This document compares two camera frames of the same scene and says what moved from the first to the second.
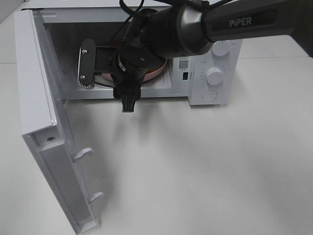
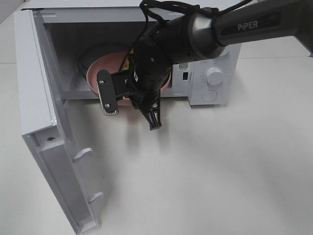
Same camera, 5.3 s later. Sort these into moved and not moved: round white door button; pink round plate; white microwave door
Moved: pink round plate
Not moved: white microwave door; round white door button
